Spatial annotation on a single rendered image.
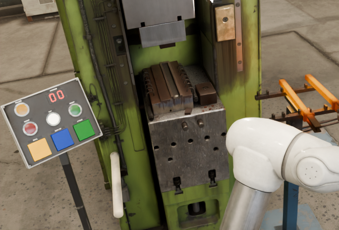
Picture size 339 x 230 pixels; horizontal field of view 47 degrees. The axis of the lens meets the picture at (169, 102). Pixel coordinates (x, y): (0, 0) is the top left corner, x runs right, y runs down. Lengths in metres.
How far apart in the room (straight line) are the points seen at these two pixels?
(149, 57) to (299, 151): 1.47
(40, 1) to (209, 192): 5.56
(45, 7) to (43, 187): 4.54
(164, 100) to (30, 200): 1.57
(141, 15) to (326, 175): 1.06
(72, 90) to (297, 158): 1.09
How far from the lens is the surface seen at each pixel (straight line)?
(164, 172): 2.04
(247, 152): 1.03
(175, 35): 1.75
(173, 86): 1.99
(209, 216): 2.40
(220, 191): 2.22
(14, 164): 3.53
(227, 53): 2.00
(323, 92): 1.89
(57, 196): 3.04
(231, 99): 2.12
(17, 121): 1.71
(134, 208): 2.46
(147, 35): 1.73
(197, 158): 2.03
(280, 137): 1.00
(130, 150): 2.18
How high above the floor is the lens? 1.92
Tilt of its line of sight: 30 degrees down
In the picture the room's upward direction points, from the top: 8 degrees counter-clockwise
